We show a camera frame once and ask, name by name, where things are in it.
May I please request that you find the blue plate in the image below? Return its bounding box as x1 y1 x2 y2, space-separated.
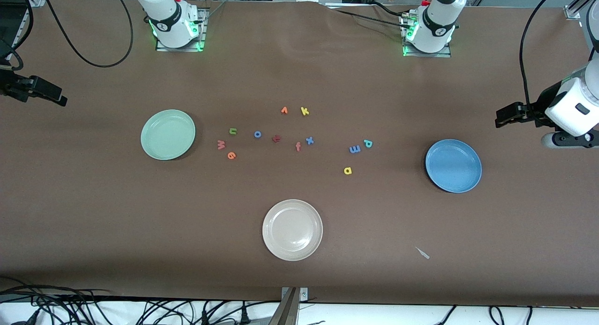
425 139 482 194

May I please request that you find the green plate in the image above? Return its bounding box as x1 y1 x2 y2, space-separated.
140 109 196 161

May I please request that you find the beige plate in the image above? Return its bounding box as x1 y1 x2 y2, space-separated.
262 199 323 261

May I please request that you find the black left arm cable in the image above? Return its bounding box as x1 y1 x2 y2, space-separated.
519 0 561 117

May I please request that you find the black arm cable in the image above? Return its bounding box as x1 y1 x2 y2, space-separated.
519 0 561 117
43 0 134 68

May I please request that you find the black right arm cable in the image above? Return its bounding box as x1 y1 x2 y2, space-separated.
43 0 134 68

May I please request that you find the black hanging cable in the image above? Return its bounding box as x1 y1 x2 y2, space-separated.
0 0 34 72

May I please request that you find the aluminium table frame rail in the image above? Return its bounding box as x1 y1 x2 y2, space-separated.
14 0 47 50

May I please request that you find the aluminium frame profile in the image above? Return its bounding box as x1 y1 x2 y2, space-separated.
564 0 599 21

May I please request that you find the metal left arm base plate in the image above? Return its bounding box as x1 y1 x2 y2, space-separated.
402 14 452 58

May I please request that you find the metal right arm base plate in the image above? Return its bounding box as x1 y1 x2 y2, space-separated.
156 7 206 52

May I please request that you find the black cable on table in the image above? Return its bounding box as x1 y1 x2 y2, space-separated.
367 1 412 19
333 8 410 27

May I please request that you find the metal table bracket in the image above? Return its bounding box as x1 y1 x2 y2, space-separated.
269 287 308 325

